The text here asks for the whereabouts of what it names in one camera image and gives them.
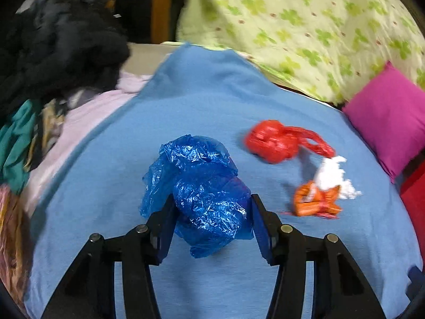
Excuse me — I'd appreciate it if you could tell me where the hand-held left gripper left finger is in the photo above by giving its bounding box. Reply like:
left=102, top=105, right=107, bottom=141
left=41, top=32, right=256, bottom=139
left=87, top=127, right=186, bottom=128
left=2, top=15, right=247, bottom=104
left=41, top=193, right=176, bottom=319

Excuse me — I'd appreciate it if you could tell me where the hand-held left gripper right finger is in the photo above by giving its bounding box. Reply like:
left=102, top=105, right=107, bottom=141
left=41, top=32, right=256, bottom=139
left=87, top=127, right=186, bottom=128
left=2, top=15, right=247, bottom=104
left=250, top=193, right=386, bottom=319

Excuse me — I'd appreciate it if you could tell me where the blue plastic bag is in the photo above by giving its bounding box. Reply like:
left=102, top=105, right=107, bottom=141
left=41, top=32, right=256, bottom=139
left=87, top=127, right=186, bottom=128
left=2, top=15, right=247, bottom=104
left=139, top=135, right=254, bottom=259

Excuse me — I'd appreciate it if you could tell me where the red plastic bag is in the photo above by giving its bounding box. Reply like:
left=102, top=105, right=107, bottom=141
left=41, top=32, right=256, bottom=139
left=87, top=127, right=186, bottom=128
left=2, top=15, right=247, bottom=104
left=245, top=120, right=336, bottom=164

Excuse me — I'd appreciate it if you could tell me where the orange snack wrapper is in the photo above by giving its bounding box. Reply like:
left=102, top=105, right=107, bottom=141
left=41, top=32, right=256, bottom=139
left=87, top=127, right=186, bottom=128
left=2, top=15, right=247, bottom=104
left=280, top=180, right=342, bottom=220

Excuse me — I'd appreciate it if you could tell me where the orange and white plastic bag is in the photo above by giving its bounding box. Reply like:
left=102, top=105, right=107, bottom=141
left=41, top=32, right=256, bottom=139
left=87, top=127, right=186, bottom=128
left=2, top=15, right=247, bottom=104
left=314, top=156, right=362, bottom=200

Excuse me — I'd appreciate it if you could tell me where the blue blanket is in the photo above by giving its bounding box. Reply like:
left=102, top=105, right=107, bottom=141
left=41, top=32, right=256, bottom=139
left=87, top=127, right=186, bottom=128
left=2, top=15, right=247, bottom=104
left=25, top=42, right=424, bottom=319

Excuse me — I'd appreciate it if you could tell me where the pale pink sheet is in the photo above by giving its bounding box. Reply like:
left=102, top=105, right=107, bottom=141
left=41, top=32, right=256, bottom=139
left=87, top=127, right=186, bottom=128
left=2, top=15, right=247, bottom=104
left=20, top=73, right=155, bottom=213

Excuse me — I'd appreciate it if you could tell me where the brown patterned cloth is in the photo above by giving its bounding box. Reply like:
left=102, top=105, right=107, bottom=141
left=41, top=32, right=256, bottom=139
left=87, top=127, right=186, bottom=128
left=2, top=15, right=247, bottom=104
left=0, top=184, right=34, bottom=309

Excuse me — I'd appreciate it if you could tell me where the red paper bag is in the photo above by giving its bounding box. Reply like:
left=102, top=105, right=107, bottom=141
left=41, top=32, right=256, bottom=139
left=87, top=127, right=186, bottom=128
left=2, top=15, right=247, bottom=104
left=400, top=169, right=425, bottom=236

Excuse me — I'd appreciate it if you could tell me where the yellow and black patterned cloth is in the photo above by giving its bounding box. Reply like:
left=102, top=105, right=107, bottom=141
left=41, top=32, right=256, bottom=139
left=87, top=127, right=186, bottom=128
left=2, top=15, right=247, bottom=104
left=25, top=98, right=72, bottom=171

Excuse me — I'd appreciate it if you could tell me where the magenta pillow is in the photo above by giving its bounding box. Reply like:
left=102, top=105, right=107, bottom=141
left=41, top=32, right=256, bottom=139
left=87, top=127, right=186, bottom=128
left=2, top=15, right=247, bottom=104
left=342, top=61, right=425, bottom=184

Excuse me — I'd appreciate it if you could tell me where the teal cloth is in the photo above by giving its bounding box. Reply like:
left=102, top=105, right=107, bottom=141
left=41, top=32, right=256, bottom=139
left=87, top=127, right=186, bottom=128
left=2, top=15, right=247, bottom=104
left=0, top=101, right=42, bottom=195

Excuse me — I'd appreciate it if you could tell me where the beige mattress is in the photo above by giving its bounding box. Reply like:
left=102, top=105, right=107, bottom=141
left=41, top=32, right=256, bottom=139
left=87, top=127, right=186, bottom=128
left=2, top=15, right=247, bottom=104
left=120, top=41, right=186, bottom=77

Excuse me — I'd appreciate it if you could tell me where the green clover print quilt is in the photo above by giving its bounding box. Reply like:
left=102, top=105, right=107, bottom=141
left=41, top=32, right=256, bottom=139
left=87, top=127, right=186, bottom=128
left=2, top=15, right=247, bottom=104
left=176, top=0, right=425, bottom=107

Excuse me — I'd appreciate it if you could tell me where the wooden cabinet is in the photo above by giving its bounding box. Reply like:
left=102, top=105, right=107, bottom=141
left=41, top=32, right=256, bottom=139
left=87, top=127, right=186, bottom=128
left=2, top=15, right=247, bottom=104
left=100, top=0, right=186, bottom=44

